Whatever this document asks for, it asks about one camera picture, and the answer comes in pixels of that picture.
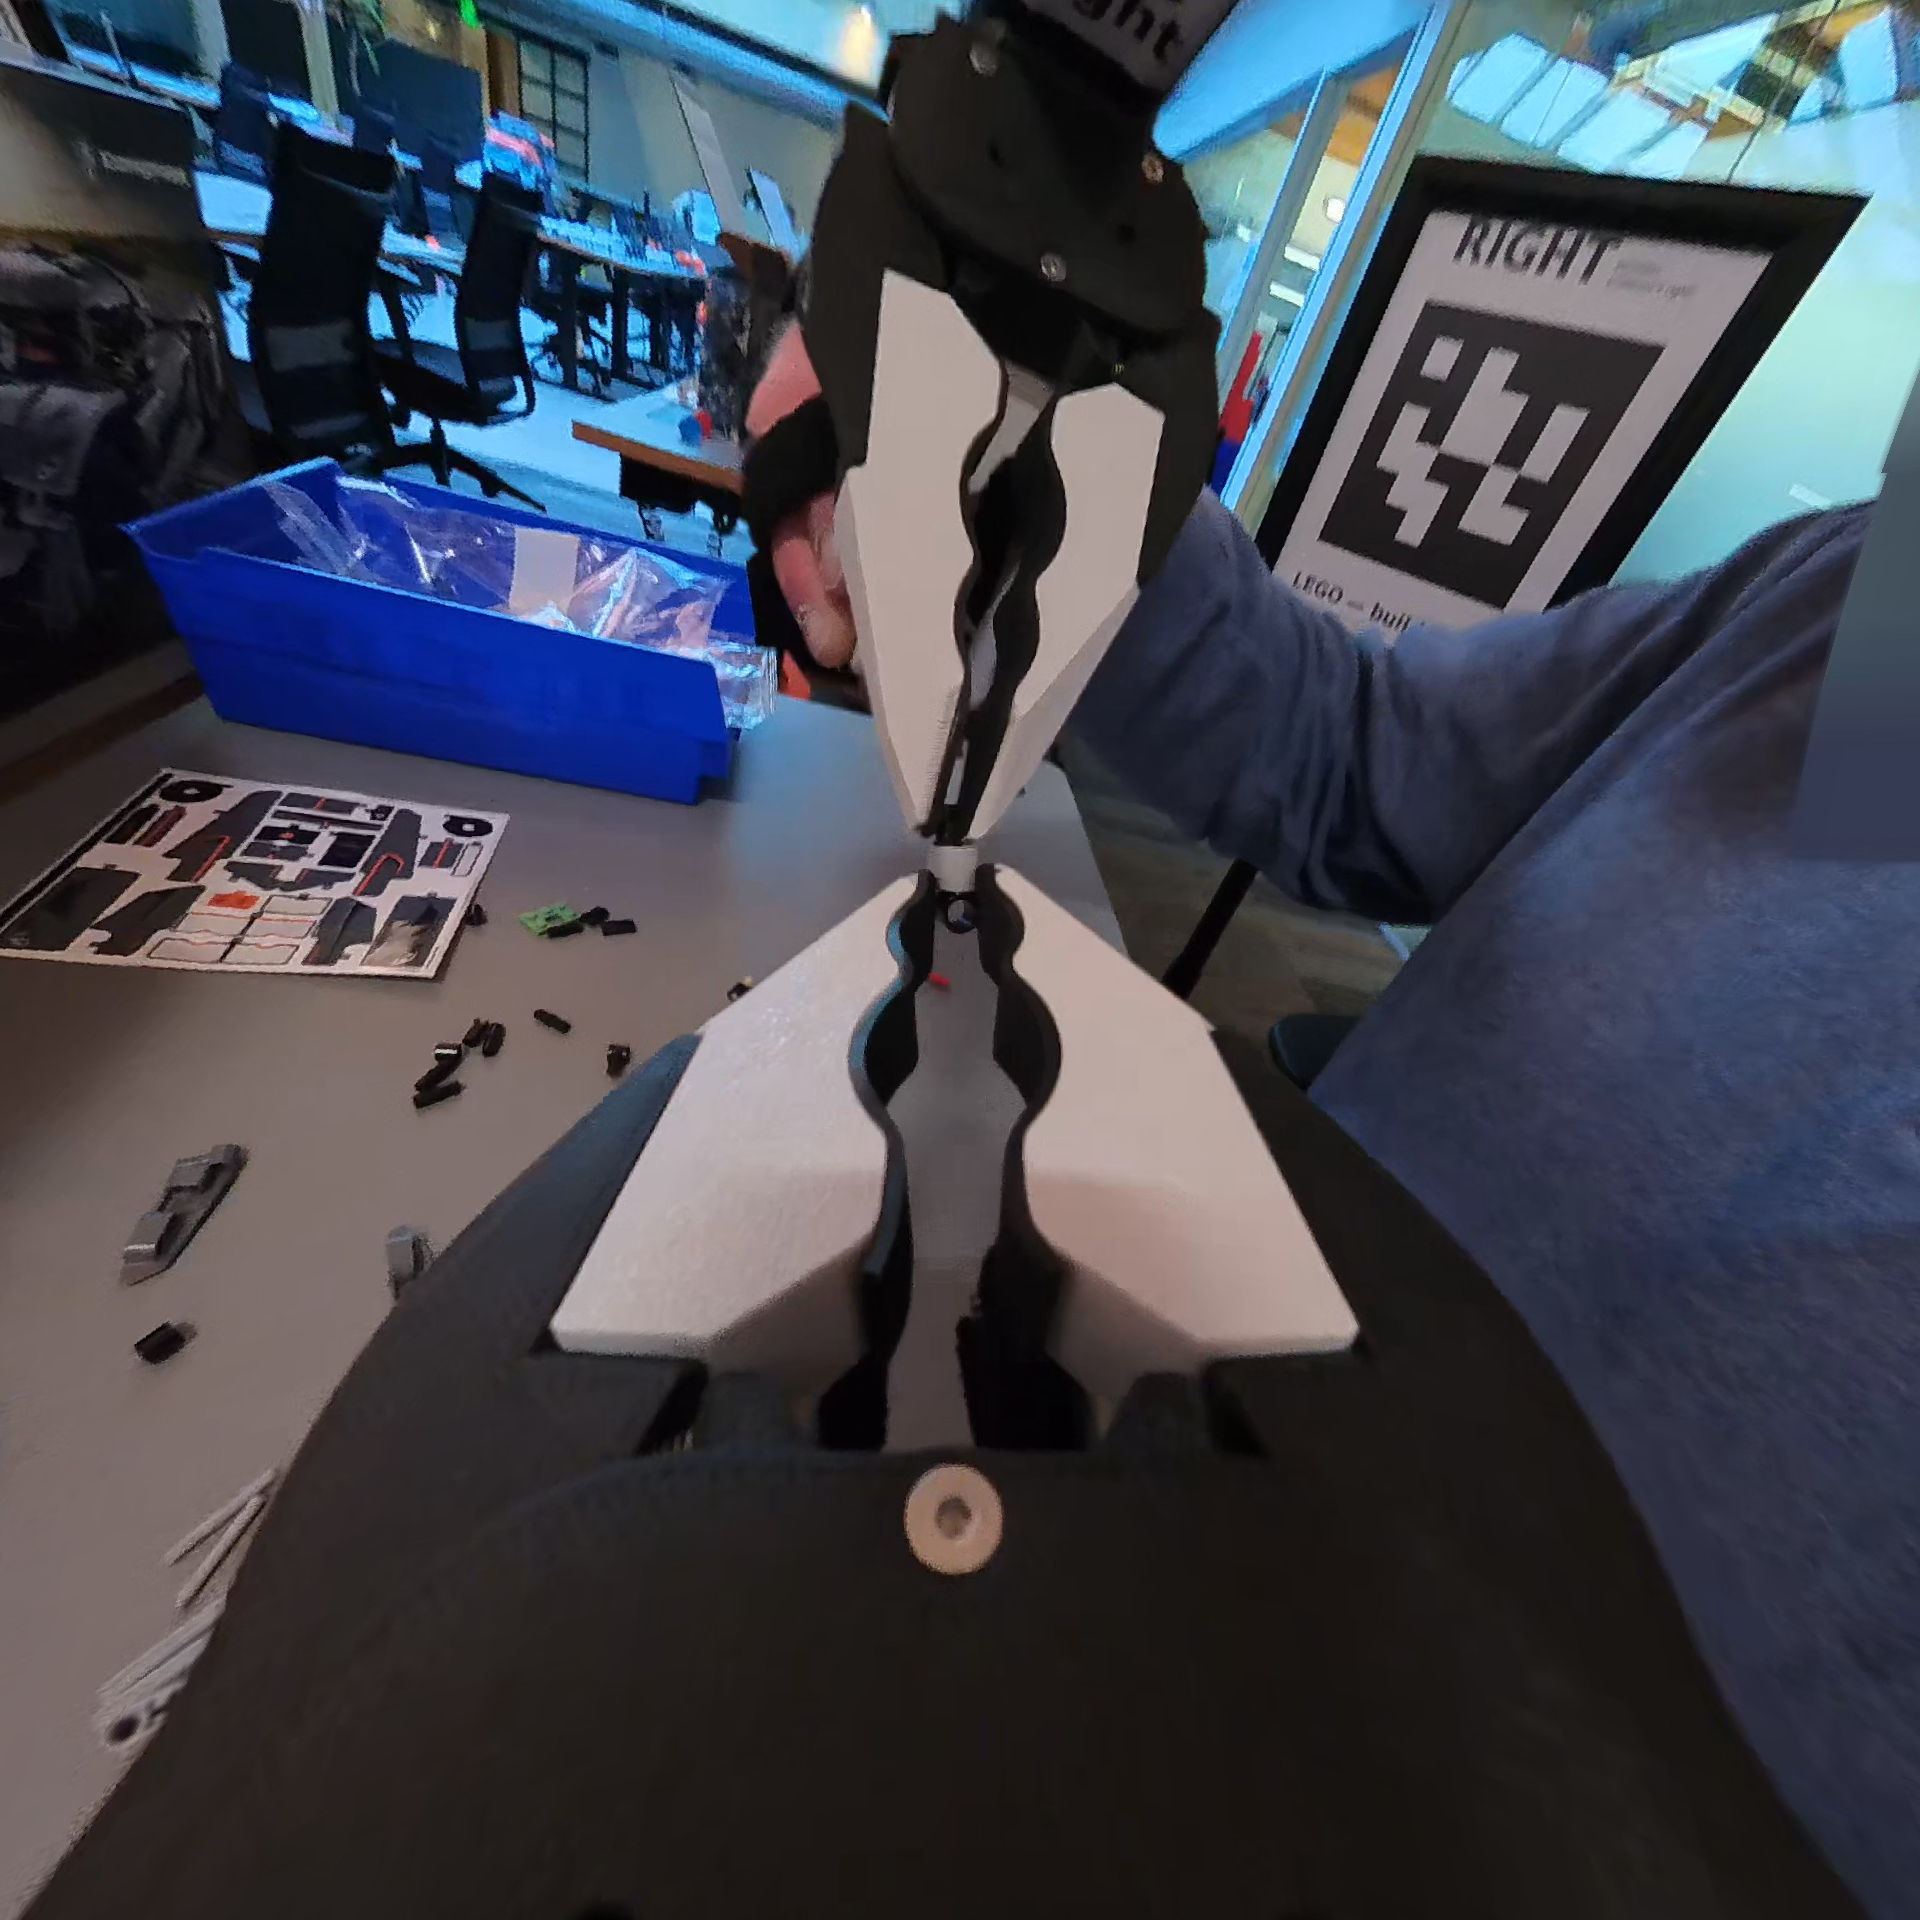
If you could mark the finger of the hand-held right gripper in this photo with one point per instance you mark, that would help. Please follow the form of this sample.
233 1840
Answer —
901 494
1101 510

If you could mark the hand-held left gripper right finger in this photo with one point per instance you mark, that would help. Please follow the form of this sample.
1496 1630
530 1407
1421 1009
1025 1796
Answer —
1185 1184

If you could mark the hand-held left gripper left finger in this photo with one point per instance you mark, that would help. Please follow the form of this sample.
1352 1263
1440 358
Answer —
721 1184

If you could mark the small dark grey lego piece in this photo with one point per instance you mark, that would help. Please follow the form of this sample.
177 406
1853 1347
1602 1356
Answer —
961 908

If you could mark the tiny white lego piece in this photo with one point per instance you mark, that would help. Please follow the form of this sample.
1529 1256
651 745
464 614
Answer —
954 866

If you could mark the person's right forearm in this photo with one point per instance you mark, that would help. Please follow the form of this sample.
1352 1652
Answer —
1349 705

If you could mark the green lego piece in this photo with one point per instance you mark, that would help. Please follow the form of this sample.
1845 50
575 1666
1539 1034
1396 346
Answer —
547 919

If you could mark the large grey lego piece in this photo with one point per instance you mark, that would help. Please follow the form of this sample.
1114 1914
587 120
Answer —
180 1214

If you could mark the lego sticker sheet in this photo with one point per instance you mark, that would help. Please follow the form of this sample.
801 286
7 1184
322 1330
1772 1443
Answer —
253 878

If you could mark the grey lego rods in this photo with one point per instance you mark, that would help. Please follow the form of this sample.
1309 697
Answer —
225 1529

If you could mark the grey lego beam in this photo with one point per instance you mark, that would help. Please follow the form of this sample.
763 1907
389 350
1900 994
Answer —
159 1687

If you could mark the person's right hand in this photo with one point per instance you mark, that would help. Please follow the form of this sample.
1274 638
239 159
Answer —
810 578

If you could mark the black patterned box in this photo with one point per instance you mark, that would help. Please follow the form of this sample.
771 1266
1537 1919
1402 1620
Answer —
735 346

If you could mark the wooden table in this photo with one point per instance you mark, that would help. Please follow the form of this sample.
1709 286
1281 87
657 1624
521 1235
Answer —
645 435

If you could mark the clear plastic bags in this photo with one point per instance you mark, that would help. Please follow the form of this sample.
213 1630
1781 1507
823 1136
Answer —
585 585

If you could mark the framed marker sign board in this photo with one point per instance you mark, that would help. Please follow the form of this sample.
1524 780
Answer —
1516 435

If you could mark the black office chair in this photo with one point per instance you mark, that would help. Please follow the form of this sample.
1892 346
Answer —
487 330
338 300

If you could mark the blue storage bin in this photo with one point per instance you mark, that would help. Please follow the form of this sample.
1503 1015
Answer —
451 705

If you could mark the dark backpack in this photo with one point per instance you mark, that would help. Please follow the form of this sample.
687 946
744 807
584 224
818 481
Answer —
89 451

